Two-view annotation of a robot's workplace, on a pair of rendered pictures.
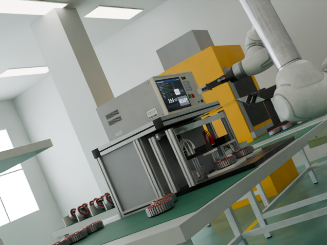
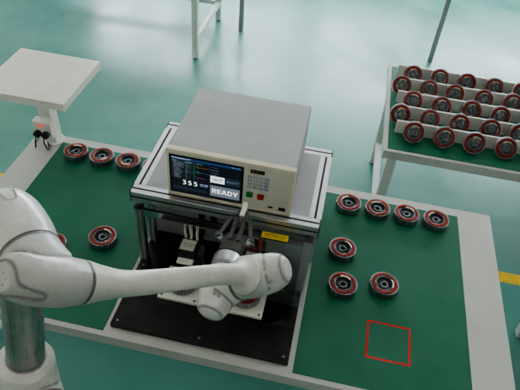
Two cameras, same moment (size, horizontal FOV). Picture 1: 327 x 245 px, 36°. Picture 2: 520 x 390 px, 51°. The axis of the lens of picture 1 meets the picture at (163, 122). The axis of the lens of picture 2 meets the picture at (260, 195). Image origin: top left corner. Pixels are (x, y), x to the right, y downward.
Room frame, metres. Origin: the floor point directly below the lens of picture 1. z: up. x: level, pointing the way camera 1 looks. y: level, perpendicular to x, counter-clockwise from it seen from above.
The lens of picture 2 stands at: (2.17, -1.45, 2.45)
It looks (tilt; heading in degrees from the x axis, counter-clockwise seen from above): 43 degrees down; 68
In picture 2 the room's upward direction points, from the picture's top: 5 degrees clockwise
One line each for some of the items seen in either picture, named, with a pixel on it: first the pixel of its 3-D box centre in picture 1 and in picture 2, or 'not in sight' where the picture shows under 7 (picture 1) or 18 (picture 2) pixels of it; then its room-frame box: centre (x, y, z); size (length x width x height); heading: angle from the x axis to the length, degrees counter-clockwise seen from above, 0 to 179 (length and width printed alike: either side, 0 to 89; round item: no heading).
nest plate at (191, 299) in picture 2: (227, 167); (183, 285); (2.40, -0.19, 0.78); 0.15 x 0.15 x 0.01; 60
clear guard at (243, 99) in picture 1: (229, 109); (275, 256); (2.69, -0.35, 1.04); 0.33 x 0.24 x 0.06; 60
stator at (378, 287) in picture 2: not in sight; (384, 285); (3.15, -0.40, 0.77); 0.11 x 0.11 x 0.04
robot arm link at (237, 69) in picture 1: (240, 70); (226, 264); (2.49, -0.46, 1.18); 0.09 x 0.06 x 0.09; 150
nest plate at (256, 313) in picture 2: (244, 156); (245, 298); (2.61, -0.31, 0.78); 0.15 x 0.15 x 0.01; 60
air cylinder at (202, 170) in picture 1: (200, 173); (193, 253); (2.48, -0.07, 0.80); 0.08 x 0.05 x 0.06; 150
